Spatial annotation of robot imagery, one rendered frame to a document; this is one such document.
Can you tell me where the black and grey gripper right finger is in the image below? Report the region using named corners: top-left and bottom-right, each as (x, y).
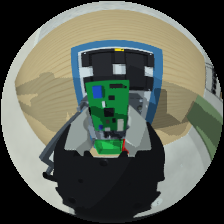
top-left (124, 105), bottom-right (165, 182)

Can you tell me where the green bin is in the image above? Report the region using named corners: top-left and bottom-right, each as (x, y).
top-left (94, 139), bottom-right (123, 155)

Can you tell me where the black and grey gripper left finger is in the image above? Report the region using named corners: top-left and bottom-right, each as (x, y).
top-left (53, 107), bottom-right (91, 178)

